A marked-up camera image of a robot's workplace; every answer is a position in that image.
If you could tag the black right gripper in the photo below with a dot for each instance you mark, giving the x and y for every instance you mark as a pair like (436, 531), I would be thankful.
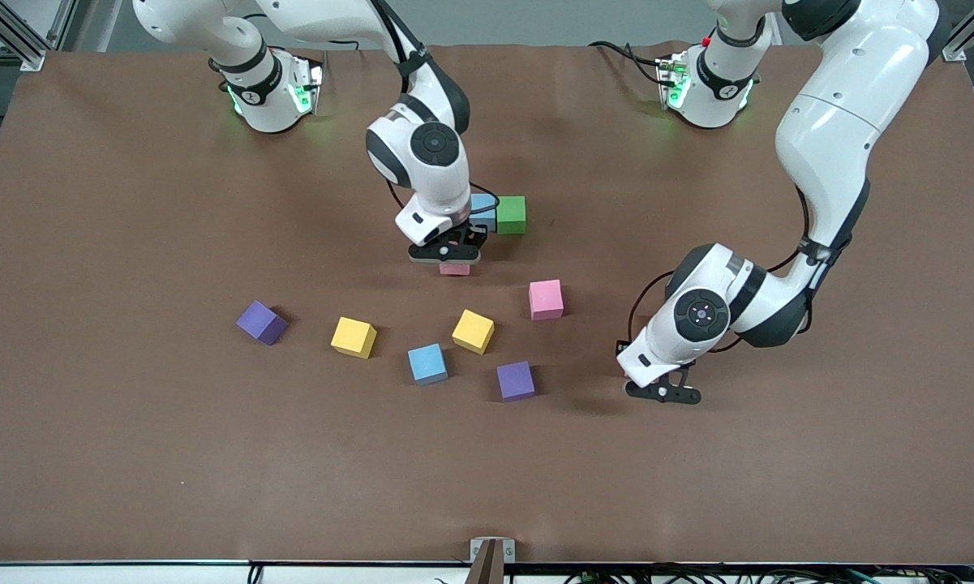
(473, 236)

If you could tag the blue foam cube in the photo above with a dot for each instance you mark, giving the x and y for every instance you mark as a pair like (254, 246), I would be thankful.
(485, 203)
(427, 363)

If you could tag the green foam cube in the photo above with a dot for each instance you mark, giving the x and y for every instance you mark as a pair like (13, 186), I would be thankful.
(511, 215)

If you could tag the pink foam cube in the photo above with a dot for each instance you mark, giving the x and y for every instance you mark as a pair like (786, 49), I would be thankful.
(454, 269)
(546, 299)

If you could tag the yellow foam cube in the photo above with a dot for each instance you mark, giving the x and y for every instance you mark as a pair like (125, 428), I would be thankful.
(474, 331)
(353, 337)

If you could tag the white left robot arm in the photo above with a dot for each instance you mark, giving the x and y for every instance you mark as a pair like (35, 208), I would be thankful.
(835, 122)

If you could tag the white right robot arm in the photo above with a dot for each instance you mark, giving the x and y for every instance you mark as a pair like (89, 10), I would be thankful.
(438, 191)

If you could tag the purple foam cube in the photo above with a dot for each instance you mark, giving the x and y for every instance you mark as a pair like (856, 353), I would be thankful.
(261, 322)
(516, 380)

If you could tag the brown table mat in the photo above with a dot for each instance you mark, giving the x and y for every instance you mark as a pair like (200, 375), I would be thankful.
(211, 454)

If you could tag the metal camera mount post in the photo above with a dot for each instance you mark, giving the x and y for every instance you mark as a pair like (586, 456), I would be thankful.
(492, 560)

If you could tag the aluminium frame post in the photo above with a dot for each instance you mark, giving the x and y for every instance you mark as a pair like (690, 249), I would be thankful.
(16, 36)
(961, 45)

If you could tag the white table front rail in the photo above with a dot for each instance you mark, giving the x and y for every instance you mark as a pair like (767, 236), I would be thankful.
(130, 576)

